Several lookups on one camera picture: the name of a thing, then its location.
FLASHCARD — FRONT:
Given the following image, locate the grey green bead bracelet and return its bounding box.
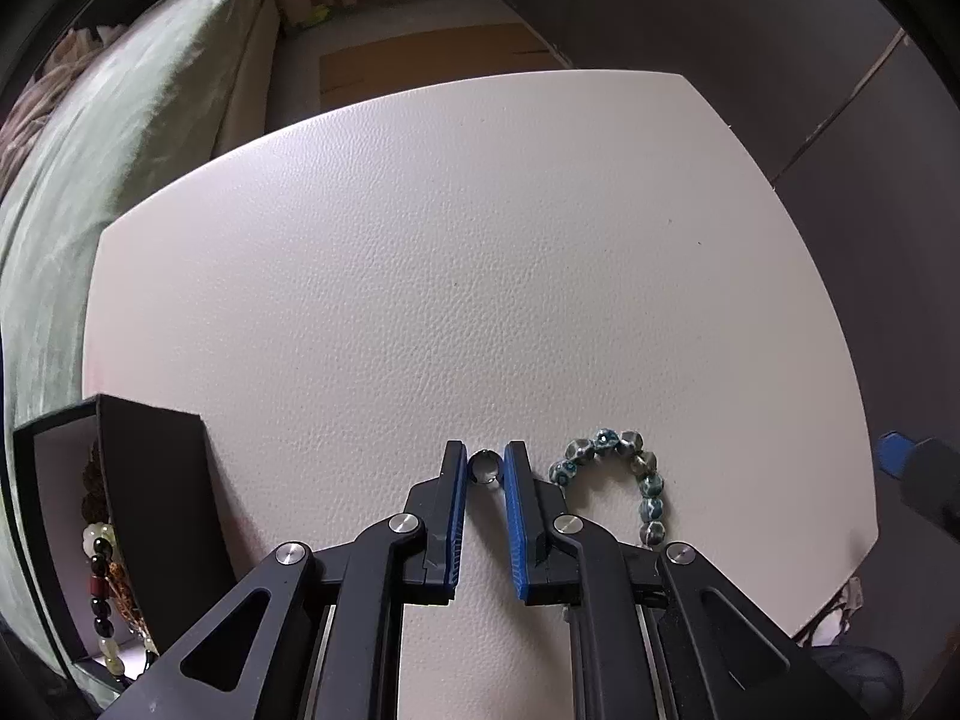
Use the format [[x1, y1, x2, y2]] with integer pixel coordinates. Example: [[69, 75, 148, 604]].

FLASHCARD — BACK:
[[547, 425, 671, 550]]

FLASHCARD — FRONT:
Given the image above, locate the black jewelry box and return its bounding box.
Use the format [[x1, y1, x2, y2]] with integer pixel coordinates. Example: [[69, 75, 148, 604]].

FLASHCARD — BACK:
[[13, 395, 236, 694]]

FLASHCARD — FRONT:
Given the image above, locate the dark multicolor bead bracelet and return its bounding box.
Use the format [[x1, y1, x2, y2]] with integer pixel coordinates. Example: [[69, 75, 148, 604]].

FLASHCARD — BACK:
[[79, 521, 163, 680]]

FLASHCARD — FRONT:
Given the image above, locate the white leather side table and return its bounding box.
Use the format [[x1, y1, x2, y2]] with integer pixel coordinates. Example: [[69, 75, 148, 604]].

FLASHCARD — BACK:
[[83, 70, 877, 718]]

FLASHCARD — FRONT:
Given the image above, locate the dark wood wardrobe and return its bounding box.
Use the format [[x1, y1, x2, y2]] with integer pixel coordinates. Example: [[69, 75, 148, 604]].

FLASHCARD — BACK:
[[505, 0, 958, 439]]

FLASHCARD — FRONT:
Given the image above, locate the flat cardboard on floor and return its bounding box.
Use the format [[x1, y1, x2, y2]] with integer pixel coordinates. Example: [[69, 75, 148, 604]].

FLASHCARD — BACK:
[[319, 23, 563, 110]]

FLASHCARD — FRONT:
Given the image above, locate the green bed blanket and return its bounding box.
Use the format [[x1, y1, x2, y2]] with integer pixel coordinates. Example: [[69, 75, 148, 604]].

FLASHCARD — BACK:
[[0, 0, 272, 407]]

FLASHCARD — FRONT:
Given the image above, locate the beige crumpled blanket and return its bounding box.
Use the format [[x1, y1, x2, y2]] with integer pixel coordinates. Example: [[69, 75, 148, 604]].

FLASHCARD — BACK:
[[0, 25, 127, 193]]

